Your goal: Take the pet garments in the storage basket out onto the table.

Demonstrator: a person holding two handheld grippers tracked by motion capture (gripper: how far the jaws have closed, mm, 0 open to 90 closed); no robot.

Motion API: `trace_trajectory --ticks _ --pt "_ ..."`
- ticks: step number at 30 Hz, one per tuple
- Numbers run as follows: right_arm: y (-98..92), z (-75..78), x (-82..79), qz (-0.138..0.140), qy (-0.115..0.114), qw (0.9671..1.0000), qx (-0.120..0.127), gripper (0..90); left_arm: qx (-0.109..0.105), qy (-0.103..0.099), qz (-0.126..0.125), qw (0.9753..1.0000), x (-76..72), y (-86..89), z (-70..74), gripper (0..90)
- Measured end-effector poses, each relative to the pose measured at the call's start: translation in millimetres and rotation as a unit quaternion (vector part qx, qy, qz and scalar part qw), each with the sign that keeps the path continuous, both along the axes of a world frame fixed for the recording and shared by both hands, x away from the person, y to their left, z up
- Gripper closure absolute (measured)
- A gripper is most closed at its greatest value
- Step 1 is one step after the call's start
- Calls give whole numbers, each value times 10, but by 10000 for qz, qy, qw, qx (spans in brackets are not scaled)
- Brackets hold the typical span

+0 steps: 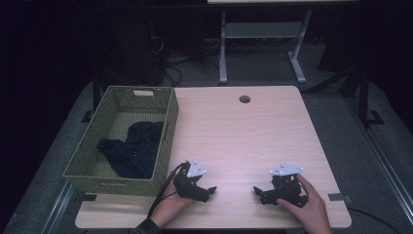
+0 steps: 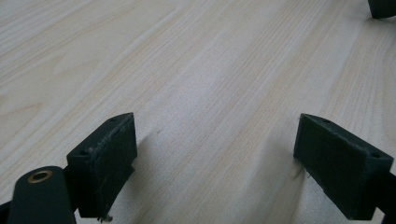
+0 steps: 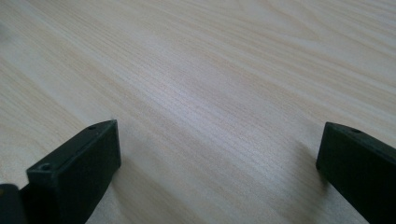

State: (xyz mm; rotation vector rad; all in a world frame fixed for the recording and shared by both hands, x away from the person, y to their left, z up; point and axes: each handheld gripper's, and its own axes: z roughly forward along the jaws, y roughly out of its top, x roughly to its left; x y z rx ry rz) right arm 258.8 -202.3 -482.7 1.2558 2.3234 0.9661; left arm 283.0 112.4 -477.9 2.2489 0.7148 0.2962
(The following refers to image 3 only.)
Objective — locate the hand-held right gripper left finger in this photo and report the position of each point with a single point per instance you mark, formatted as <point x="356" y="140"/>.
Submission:
<point x="74" y="174"/>

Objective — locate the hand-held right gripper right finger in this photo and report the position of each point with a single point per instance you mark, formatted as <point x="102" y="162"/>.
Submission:
<point x="361" y="168"/>

